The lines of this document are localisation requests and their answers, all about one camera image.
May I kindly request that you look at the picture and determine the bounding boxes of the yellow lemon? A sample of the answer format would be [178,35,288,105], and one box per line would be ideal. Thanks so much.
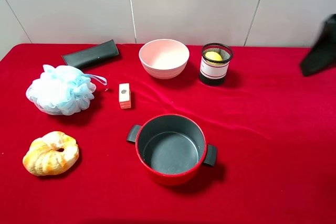
[205,51,222,61]

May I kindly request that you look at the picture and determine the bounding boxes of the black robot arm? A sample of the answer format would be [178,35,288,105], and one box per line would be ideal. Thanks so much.
[300,14,335,77]

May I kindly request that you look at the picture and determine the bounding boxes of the pink plastic bowl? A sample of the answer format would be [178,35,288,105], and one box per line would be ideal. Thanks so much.
[139,39,190,79]

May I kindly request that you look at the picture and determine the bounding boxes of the small pink white block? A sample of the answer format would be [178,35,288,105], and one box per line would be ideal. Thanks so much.
[119,83,131,109]

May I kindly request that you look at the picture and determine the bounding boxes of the black mesh pen holder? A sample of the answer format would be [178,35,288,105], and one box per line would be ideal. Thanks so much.
[199,43,234,86]

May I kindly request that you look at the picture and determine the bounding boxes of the red velvet tablecloth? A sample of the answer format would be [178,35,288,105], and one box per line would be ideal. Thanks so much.
[1,44,335,223]

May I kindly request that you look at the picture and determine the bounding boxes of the black leather glasses case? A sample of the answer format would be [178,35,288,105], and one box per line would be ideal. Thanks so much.
[62,39,119,69]

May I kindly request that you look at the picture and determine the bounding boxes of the blue white bath loofah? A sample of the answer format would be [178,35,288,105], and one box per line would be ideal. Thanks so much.
[26,65,107,115]

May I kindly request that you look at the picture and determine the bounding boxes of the toy croissant bread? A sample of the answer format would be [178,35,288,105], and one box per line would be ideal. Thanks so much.
[23,131,79,176]

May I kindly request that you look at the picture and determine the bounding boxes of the red pot black handles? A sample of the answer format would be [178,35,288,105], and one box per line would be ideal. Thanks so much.
[127,114,217,186]

